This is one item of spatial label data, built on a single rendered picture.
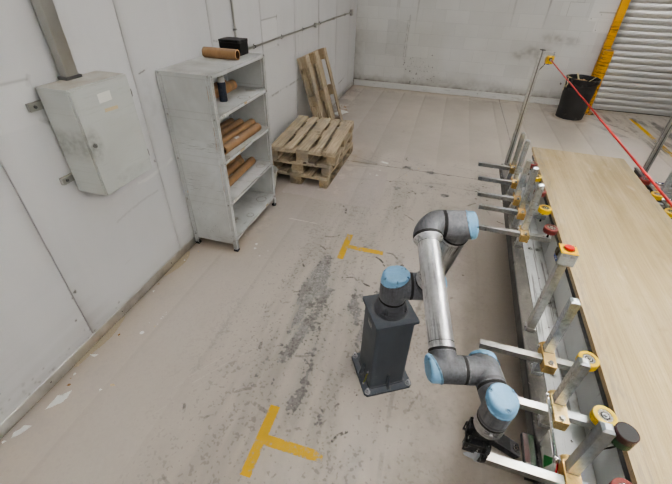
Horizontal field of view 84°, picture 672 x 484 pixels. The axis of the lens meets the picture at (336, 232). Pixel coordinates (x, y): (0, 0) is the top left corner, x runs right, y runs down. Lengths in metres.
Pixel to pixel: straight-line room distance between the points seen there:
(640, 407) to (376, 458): 1.27
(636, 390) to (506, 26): 7.66
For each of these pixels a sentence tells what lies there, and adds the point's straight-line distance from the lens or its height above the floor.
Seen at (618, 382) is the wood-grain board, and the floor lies 0.90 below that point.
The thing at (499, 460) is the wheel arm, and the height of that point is 0.86.
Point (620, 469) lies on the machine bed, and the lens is 1.82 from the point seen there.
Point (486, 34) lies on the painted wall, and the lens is 8.82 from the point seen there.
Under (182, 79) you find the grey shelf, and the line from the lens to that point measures 3.05.
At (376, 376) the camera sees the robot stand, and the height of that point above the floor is 0.14.
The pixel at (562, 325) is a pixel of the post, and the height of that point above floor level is 1.03.
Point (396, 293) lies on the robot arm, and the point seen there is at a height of 0.80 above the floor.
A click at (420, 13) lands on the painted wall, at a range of 8.80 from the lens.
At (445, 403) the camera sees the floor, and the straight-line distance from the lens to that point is 2.63.
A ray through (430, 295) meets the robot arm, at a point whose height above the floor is 1.26.
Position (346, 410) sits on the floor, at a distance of 2.50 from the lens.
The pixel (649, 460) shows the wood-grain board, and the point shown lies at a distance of 1.75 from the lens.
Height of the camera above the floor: 2.18
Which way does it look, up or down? 35 degrees down
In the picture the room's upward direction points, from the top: 2 degrees clockwise
